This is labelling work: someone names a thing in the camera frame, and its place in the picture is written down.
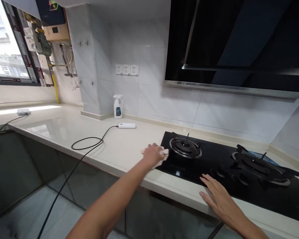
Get person's right hand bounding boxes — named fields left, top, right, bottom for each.
left=199, top=173, right=249, bottom=230

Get person's left hand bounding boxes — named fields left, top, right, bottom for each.
left=141, top=143, right=165, bottom=163

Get white cleaning cloth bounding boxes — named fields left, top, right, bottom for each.
left=140, top=146, right=170, bottom=170

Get small round gas burner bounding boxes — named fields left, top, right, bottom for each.
left=169, top=132, right=203, bottom=159

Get black glass gas hob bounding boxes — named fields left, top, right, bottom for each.
left=155, top=131, right=299, bottom=225

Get white spray bottle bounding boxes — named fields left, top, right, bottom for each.
left=113, top=94, right=124, bottom=120

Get black hob knob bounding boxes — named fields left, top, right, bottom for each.
left=233, top=173, right=250, bottom=186
left=210, top=167, right=226, bottom=178

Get large round gas burner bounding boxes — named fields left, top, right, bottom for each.
left=231, top=144, right=299, bottom=186

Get glass fronted base cabinet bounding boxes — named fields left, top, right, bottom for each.
left=0, top=129, right=225, bottom=239

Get yellow gas pipe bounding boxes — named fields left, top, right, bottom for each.
left=49, top=61, right=60, bottom=104

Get black range hood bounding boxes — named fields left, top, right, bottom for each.
left=164, top=0, right=299, bottom=101

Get green gas meter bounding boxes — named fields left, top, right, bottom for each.
left=37, top=30, right=52, bottom=57

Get brown cardboard box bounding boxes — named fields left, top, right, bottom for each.
left=43, top=23, right=71, bottom=42

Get dark blue water heater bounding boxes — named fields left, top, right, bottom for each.
left=36, top=0, right=67, bottom=27

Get dark framed window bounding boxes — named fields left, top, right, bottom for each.
left=0, top=0, right=42, bottom=87

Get long black cable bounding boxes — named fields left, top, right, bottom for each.
left=37, top=125, right=120, bottom=239

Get water heater hoses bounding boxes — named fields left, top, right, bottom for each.
left=59, top=42, right=78, bottom=77

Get thin black adapter cable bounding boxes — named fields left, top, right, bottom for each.
left=0, top=114, right=24, bottom=145

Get white wall device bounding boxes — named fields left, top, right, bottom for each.
left=23, top=27, right=39, bottom=52

